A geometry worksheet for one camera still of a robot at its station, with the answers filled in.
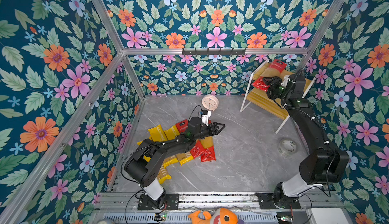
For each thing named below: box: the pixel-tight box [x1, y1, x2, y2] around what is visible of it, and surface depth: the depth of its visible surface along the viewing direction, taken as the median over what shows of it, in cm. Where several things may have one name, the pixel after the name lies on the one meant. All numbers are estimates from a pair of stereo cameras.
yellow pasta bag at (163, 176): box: [157, 166, 173, 185], surface depth 82 cm
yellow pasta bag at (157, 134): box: [147, 124, 169, 142], surface depth 100 cm
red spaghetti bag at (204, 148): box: [193, 136, 216, 163], surface depth 90 cm
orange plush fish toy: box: [188, 207, 239, 224], surface depth 65 cm
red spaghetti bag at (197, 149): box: [190, 139, 206, 160], surface depth 90 cm
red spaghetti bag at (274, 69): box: [259, 59, 288, 79], surface depth 88 cm
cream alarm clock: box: [201, 94, 220, 111], surface depth 107 cm
